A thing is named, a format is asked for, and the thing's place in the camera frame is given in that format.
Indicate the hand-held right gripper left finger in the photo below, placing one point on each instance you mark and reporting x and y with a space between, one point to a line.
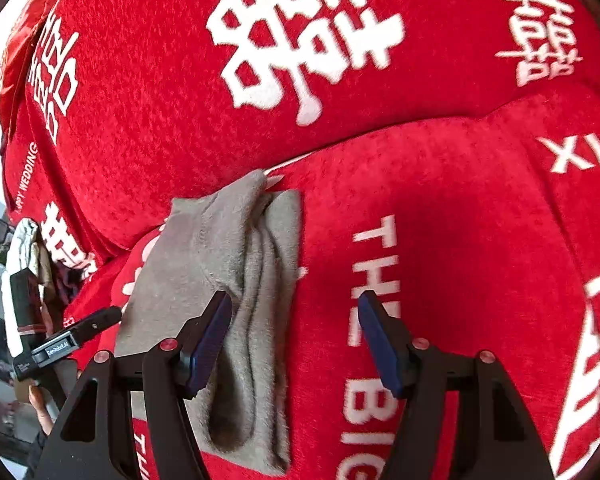
209 342

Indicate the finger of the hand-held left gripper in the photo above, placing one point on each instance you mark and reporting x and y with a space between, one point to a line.
97 321

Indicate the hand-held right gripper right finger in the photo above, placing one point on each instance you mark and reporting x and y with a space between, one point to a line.
380 345

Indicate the grey knitted sweater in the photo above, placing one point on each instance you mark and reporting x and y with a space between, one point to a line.
205 240

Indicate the person's left hand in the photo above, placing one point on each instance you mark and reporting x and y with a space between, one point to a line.
42 407

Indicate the white floral folded quilt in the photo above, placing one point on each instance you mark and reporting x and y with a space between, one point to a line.
17 290

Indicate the brown cloth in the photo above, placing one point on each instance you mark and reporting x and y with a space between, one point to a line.
45 272

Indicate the dark plaid cloth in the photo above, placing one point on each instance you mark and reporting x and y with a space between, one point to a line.
72 280

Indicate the red printed sofa cover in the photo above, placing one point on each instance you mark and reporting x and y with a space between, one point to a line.
405 135

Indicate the red satin cushion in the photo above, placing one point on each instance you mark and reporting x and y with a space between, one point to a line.
20 50

